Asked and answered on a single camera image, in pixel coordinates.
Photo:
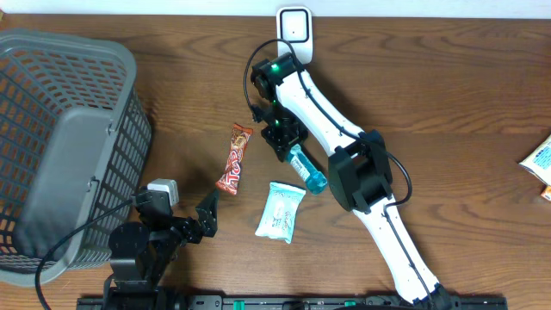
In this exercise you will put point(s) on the white barcode scanner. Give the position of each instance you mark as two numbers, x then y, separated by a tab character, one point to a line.
295	25

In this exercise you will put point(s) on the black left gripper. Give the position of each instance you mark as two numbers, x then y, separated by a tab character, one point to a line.
207	220

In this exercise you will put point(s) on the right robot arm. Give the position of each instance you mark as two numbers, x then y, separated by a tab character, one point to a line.
359	173

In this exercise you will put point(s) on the orange packet at edge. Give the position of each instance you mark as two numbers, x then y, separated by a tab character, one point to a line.
546	193

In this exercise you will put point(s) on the light green tissue pack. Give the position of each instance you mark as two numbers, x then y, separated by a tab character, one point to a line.
278	218

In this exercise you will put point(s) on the yellow snack bag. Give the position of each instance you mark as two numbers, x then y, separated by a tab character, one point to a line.
539	161

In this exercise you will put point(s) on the grey plastic shopping basket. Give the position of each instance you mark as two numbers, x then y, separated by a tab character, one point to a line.
74	142

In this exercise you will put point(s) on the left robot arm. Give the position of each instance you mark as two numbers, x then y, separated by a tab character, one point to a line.
142	250

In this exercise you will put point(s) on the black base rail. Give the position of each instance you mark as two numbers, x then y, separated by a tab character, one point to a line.
216	302

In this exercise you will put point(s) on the red chocolate bar wrapper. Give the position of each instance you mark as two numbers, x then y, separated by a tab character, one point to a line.
232	174

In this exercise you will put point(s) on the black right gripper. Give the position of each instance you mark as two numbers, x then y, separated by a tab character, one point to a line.
283	141

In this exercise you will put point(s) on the blue mouthwash bottle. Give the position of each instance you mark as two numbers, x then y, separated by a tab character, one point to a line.
314	179

